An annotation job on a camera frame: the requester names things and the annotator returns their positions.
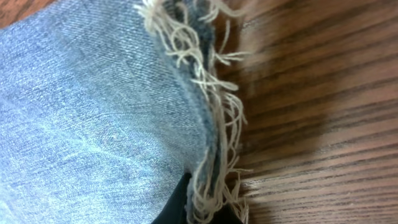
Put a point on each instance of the light blue denim jeans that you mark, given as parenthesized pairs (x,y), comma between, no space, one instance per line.
(106,104)

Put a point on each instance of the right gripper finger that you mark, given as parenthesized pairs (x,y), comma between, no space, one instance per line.
(174,211)

